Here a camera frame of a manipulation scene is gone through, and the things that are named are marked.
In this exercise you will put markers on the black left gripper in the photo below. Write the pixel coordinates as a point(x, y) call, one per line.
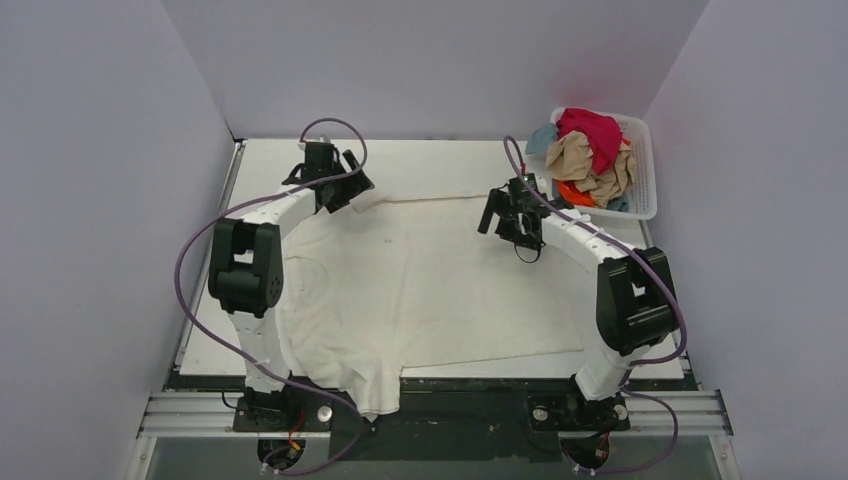
point(346, 183)

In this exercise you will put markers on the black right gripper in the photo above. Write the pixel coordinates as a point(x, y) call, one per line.
point(501, 213)

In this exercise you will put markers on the cream white t shirt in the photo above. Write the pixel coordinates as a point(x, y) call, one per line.
point(373, 291)

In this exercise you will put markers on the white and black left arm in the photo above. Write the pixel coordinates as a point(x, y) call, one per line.
point(246, 273)

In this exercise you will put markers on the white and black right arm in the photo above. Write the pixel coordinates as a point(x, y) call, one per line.
point(634, 300)

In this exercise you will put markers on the orange t shirt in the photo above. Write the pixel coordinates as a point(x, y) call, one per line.
point(571, 194)

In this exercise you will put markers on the teal blue t shirt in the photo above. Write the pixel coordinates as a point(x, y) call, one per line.
point(540, 139)

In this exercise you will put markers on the tan beige t shirt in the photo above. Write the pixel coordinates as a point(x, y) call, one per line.
point(570, 159)

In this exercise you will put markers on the magenta red t shirt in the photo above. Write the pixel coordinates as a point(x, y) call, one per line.
point(602, 132)

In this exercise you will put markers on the white plastic laundry basket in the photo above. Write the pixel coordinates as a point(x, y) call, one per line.
point(639, 202)

